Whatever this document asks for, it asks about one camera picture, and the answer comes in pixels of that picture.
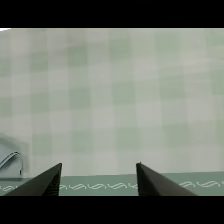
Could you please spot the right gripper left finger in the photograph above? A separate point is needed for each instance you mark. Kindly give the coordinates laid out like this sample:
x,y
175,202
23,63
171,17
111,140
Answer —
x,y
45,183

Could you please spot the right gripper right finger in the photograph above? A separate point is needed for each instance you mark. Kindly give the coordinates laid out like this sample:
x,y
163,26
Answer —
x,y
155,185

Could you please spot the light blue shirt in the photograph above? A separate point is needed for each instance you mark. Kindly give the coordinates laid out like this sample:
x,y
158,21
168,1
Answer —
x,y
10,160

